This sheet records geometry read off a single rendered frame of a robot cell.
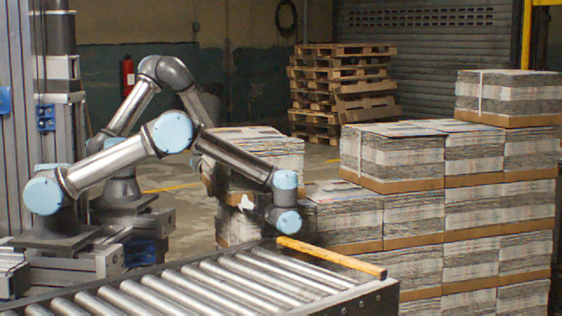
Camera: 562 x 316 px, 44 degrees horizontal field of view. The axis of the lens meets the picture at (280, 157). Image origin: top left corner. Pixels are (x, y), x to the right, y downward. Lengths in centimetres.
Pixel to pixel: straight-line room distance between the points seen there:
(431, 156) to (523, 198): 52
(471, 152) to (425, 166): 22
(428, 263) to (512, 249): 43
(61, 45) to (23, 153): 39
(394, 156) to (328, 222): 37
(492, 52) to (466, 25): 56
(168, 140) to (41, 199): 41
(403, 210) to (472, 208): 34
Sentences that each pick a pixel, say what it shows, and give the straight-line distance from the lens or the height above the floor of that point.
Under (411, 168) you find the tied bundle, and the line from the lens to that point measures 282.
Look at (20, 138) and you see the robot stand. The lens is 253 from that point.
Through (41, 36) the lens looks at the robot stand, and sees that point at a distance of 254.
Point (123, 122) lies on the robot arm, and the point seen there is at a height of 110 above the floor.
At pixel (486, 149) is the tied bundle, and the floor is 98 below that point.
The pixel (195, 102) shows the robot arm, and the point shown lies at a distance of 292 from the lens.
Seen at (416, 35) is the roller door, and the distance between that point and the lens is 1081.
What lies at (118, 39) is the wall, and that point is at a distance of 967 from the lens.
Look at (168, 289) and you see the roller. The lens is 189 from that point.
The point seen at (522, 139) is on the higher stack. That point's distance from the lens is 313.
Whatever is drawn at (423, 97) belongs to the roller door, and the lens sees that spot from 1075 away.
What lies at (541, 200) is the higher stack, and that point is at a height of 74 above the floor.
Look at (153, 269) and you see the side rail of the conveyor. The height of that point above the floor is 80.
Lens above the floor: 146
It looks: 10 degrees down
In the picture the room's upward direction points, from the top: straight up
